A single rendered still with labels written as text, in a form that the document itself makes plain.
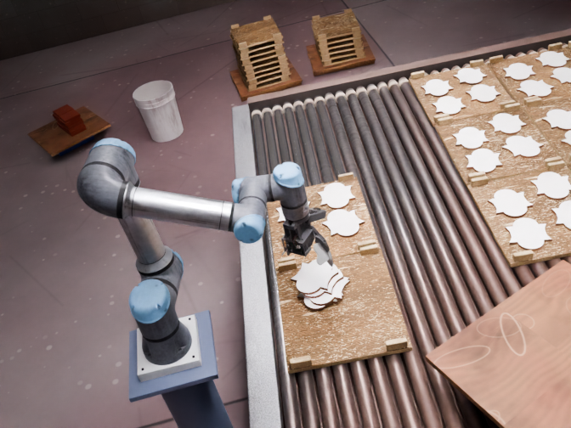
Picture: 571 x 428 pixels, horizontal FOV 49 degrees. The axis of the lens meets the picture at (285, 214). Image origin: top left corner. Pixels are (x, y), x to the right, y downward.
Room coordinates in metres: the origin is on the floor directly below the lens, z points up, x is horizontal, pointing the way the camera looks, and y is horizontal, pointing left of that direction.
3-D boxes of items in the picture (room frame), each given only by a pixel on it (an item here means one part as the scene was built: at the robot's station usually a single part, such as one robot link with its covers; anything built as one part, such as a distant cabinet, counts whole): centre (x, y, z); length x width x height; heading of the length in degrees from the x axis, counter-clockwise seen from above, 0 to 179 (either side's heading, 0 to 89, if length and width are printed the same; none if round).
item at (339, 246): (1.70, -0.11, 0.93); 0.41 x 0.35 x 0.02; 177
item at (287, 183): (1.37, -0.03, 1.35); 0.09 x 0.08 x 0.11; 79
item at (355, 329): (1.29, -0.09, 0.93); 0.41 x 0.35 x 0.02; 177
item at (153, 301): (1.32, 0.44, 1.07); 0.13 x 0.12 x 0.14; 169
